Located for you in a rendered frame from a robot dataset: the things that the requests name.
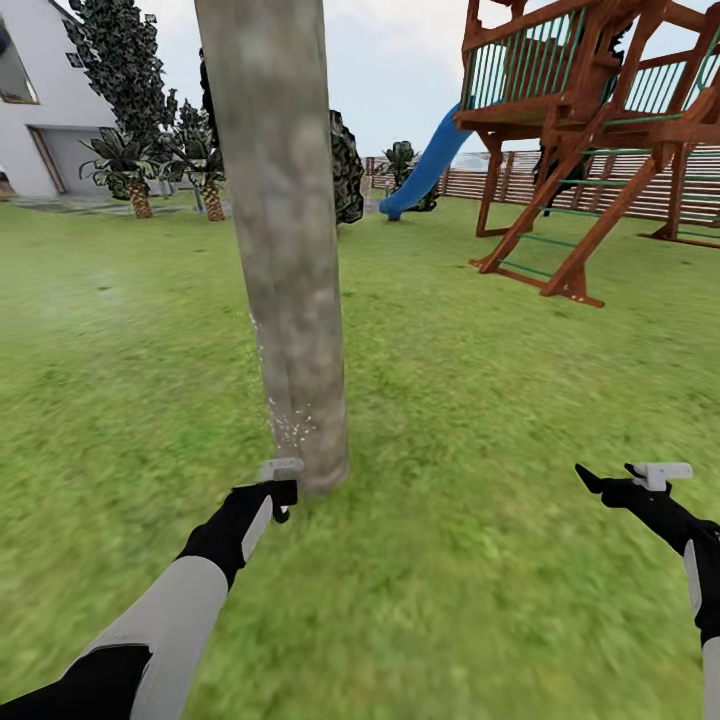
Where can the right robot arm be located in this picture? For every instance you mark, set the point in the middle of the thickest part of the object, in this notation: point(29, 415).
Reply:
point(696, 540)

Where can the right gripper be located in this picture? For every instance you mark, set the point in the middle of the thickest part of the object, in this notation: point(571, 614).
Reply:
point(619, 493)

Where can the pesticide atomizer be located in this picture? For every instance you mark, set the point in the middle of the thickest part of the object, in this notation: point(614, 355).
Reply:
point(281, 515)

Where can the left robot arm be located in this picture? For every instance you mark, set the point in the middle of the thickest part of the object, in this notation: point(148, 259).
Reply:
point(142, 665)

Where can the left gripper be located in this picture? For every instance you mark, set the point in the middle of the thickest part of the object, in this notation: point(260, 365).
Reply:
point(285, 493)

